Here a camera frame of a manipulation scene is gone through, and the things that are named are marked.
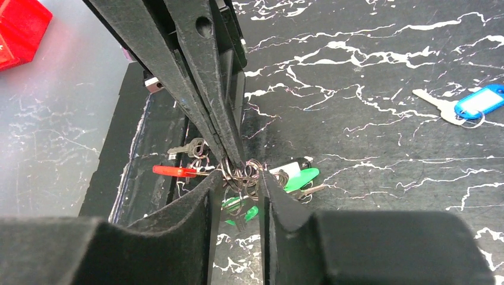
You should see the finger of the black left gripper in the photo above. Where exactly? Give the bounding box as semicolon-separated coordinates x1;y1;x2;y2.
165;1;246;169
84;0;229;164

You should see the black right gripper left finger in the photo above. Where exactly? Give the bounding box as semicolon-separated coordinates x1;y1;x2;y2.
1;171;222;284

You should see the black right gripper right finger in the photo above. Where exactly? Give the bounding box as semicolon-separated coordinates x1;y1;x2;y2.
259;171;495;284

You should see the key with green tag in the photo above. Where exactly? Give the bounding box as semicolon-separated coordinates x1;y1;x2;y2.
283;168;326;200
220;196;259;232

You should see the key with black tag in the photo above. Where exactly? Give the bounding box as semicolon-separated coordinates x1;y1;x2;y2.
269;156;314;178

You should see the plain silver key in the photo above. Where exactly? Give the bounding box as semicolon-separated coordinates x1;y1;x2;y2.
167;138;207;159

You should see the red plastic bin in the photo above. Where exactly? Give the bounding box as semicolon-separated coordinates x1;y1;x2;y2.
1;0;53;71

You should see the key with blue tag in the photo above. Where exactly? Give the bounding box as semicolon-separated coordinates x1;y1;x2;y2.
412;84;503;129

